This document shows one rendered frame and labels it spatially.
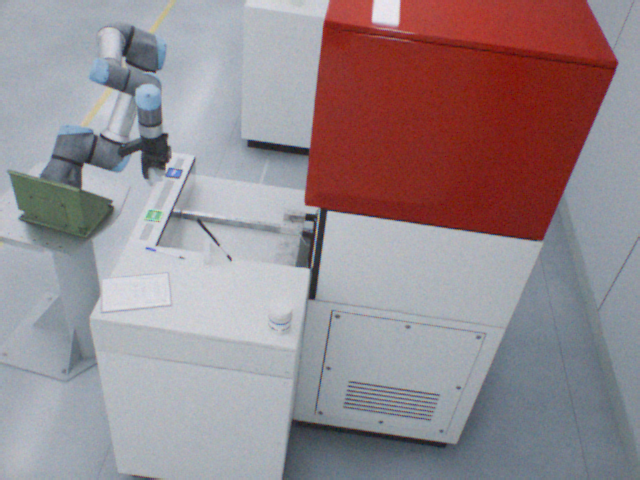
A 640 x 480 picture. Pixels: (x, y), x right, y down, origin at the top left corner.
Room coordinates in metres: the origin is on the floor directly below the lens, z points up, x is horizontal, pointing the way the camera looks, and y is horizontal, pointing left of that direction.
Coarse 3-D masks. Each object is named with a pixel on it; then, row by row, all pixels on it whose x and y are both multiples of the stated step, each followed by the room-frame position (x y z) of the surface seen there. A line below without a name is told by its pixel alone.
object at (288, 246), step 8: (280, 240) 1.82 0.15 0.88; (288, 240) 1.83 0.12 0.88; (296, 240) 1.83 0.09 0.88; (280, 248) 1.78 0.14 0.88; (288, 248) 1.78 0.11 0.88; (296, 248) 1.79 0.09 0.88; (280, 256) 1.74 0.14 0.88; (288, 256) 1.74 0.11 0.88; (296, 256) 1.75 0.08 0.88; (288, 264) 1.70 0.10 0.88
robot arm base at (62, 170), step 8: (56, 160) 1.92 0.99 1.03; (64, 160) 1.92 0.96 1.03; (72, 160) 1.94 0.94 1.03; (48, 168) 1.90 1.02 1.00; (56, 168) 1.89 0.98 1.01; (64, 168) 1.90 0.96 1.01; (72, 168) 1.92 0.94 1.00; (80, 168) 1.95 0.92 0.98; (40, 176) 1.88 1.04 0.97; (48, 176) 1.87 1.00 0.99; (56, 176) 1.87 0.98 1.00; (64, 176) 1.88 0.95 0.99; (72, 176) 1.90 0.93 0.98; (80, 176) 1.93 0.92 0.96; (64, 184) 1.86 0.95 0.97; (72, 184) 1.88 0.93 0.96; (80, 184) 1.91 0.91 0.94
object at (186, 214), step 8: (184, 216) 1.94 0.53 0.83; (192, 216) 1.93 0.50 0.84; (200, 216) 1.93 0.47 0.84; (208, 216) 1.94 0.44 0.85; (216, 216) 1.94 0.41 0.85; (224, 216) 1.95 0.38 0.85; (224, 224) 1.93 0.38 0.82; (232, 224) 1.93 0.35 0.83; (240, 224) 1.93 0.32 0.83; (248, 224) 1.93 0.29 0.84; (256, 224) 1.93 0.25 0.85; (264, 224) 1.93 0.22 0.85; (272, 224) 1.94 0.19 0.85; (280, 224) 1.95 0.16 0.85; (280, 232) 1.93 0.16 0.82; (304, 232) 1.93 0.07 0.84
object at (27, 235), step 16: (96, 192) 2.02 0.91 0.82; (112, 192) 2.04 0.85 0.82; (0, 208) 1.85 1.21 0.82; (16, 208) 1.86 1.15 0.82; (0, 224) 1.77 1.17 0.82; (16, 224) 1.78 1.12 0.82; (32, 224) 1.79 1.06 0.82; (112, 224) 1.86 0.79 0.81; (0, 240) 1.71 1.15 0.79; (16, 240) 1.70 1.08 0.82; (32, 240) 1.71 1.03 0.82; (48, 240) 1.72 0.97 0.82; (64, 240) 1.73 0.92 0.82; (80, 240) 1.74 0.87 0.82
